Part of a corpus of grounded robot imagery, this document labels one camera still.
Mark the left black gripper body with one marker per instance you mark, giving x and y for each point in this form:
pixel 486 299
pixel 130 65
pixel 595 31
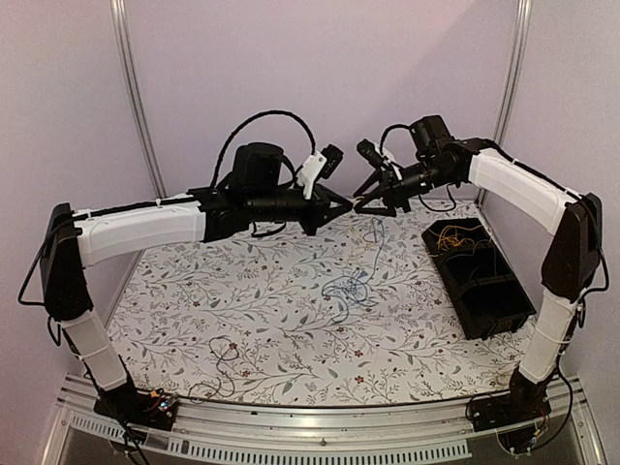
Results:
pixel 311 223

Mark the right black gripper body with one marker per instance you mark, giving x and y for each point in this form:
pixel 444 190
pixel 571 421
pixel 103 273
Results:
pixel 396 192

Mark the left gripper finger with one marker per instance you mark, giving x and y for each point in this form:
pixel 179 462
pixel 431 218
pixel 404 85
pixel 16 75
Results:
pixel 336 218
pixel 339 200

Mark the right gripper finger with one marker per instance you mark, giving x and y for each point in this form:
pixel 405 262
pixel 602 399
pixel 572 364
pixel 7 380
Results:
pixel 375 187
pixel 386 211

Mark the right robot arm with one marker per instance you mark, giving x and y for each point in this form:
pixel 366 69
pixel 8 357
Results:
pixel 572 220

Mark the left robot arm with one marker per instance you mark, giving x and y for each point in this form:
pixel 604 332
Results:
pixel 249 195

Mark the floral table mat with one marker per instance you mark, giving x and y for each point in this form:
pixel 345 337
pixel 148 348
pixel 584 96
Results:
pixel 356 315

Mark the black plastic bin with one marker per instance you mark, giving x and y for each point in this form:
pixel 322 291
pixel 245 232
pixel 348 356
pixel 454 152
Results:
pixel 481 286

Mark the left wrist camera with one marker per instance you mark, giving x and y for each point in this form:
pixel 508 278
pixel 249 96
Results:
pixel 333 157

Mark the right aluminium frame post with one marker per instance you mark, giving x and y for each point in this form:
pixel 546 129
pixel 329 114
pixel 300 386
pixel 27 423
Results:
pixel 518 50

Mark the aluminium front rail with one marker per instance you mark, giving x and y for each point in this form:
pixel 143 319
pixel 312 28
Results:
pixel 213 432

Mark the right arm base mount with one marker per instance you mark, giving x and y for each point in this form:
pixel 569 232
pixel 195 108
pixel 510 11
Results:
pixel 490 412

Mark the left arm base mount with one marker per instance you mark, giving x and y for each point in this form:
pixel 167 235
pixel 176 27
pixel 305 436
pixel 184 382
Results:
pixel 154 409

